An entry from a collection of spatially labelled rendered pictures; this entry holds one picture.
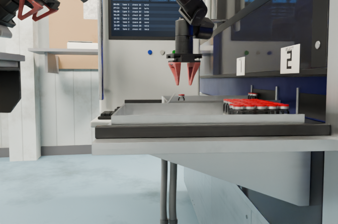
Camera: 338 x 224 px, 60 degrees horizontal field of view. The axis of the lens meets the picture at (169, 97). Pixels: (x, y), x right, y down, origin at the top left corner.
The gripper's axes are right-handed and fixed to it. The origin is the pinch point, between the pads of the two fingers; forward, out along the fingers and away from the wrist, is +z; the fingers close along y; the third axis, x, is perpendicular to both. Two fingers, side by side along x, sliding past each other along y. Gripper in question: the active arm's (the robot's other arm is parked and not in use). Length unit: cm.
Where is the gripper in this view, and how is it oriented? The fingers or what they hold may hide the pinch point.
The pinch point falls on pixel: (183, 82)
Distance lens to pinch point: 94.6
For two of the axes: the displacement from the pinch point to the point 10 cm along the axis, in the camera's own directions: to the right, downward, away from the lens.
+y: 9.5, -0.3, 3.3
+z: 0.0, 10.0, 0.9
